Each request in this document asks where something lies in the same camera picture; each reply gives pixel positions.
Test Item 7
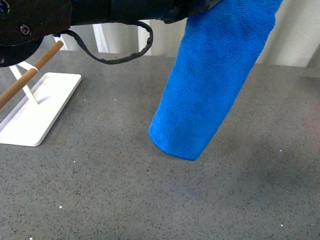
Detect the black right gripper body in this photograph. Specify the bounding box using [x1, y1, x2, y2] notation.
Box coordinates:
[0, 0, 218, 67]

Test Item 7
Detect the blue microfiber cloth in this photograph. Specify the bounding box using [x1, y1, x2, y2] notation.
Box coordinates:
[148, 0, 281, 161]

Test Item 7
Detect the white rack with wooden bars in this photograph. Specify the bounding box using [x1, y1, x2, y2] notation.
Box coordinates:
[0, 40, 82, 147]

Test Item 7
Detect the white curtain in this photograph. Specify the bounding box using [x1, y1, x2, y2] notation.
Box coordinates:
[71, 0, 320, 68]

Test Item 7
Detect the black sleeved cable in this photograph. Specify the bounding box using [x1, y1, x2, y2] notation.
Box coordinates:
[51, 20, 154, 65]

